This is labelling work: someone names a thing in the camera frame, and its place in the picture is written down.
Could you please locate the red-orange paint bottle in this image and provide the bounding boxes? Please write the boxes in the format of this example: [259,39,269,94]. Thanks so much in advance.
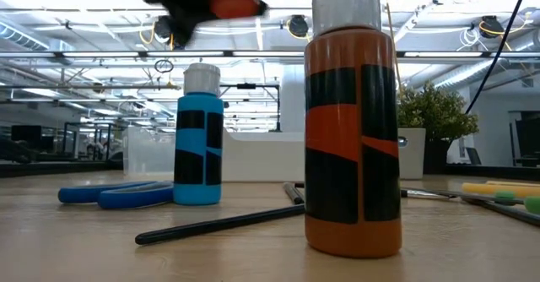
[209,0,267,20]

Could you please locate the blue paint bottle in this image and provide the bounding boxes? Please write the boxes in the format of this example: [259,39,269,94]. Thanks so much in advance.
[172,62,225,207]

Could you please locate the blue handled scissors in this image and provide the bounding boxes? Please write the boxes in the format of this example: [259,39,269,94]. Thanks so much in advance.
[57,180,176,210]

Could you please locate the brown paint bottle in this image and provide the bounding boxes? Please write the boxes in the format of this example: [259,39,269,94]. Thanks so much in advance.
[303,0,403,260]

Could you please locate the yellow handled scissors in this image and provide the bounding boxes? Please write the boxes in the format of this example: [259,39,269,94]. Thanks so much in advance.
[400,180,540,200]

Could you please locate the clear plastic bin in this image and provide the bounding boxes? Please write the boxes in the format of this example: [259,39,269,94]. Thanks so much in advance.
[122,125,178,177]

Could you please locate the white plastic bin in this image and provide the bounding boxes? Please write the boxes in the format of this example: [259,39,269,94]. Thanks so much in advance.
[221,128,307,183]

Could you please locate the grey plastic bin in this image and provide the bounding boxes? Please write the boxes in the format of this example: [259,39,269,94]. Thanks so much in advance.
[397,127,428,181]

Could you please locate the small potted green plant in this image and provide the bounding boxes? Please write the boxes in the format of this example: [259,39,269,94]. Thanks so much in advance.
[395,80,481,176]

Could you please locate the black ceiling cable reel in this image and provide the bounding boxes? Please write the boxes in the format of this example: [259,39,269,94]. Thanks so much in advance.
[288,14,310,39]
[478,14,505,40]
[153,14,173,43]

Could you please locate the black hanging cable ring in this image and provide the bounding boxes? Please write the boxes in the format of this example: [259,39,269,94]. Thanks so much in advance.
[153,58,176,74]

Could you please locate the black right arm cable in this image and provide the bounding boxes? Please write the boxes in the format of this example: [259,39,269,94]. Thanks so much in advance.
[463,0,534,116]

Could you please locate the dark wall monitor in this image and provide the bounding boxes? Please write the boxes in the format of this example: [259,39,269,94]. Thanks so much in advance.
[508,111,540,167]

